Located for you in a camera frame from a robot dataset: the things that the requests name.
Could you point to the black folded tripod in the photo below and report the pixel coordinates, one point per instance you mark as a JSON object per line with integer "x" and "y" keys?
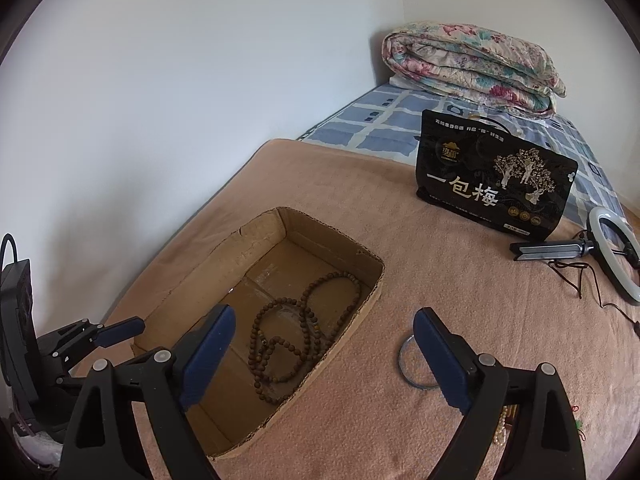
{"x": 545, "y": 250}

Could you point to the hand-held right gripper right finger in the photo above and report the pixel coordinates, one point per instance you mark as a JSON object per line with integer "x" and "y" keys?
{"x": 440, "y": 360}

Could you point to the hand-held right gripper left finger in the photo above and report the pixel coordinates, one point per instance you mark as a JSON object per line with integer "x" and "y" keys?
{"x": 210, "y": 355}

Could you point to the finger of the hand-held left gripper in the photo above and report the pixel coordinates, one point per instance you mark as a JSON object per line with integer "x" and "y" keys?
{"x": 125, "y": 329}
{"x": 65, "y": 365}

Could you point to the blue bangle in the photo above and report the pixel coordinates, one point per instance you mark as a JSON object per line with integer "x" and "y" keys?
{"x": 419, "y": 386}

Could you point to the tan blanket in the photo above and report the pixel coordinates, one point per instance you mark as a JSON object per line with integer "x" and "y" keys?
{"x": 425, "y": 270}

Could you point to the blue checked bed sheet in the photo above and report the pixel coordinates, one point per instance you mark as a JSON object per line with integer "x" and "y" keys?
{"x": 390, "y": 125}

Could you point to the folded floral quilt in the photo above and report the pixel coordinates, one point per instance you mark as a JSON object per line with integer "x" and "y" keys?
{"x": 465, "y": 70}

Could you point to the cardboard box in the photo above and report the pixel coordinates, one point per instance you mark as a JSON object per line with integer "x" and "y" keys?
{"x": 280, "y": 230}

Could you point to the black snack bag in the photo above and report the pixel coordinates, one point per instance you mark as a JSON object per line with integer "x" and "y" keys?
{"x": 475, "y": 160}

